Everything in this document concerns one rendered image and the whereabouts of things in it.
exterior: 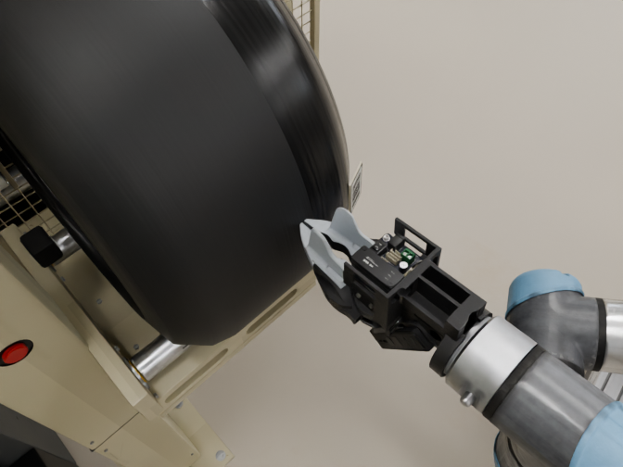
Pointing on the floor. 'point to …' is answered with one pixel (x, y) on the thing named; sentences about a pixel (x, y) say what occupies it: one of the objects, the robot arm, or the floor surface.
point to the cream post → (74, 382)
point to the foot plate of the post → (200, 436)
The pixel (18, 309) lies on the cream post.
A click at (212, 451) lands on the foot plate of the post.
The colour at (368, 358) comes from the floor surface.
